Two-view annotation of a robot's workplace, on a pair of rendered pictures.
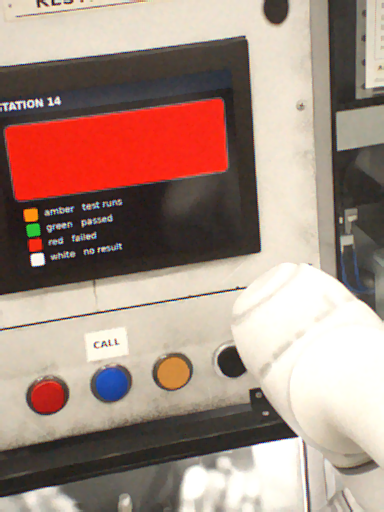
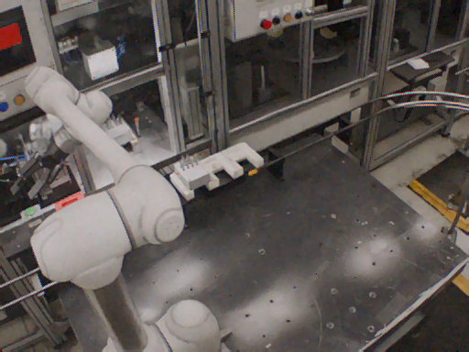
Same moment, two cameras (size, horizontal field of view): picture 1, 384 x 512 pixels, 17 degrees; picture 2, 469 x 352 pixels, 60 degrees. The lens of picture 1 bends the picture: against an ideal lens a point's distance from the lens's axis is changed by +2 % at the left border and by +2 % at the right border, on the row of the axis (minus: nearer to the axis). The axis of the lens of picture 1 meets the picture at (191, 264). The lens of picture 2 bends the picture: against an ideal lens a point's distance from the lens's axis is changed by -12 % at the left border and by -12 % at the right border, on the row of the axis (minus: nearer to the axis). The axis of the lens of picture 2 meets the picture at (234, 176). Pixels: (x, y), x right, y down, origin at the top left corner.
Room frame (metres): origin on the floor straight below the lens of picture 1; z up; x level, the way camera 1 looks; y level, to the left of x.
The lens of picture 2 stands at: (-0.24, -0.22, 2.10)
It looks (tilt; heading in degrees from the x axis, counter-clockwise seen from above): 42 degrees down; 340
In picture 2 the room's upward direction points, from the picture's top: 3 degrees counter-clockwise
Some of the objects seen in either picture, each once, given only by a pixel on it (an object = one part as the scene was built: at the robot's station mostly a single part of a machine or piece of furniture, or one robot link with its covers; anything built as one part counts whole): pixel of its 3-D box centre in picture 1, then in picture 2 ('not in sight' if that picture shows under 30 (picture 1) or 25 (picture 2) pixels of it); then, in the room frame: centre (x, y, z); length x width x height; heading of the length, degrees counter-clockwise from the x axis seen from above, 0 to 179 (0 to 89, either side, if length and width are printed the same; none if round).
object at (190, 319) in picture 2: not in sight; (190, 329); (0.47, -0.30, 0.85); 0.18 x 0.16 x 0.22; 100
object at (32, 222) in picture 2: not in sight; (35, 221); (1.02, 0.12, 0.97); 0.08 x 0.08 x 0.12; 11
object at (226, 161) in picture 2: not in sight; (217, 174); (1.13, -0.64, 0.84); 0.36 x 0.14 x 0.10; 101
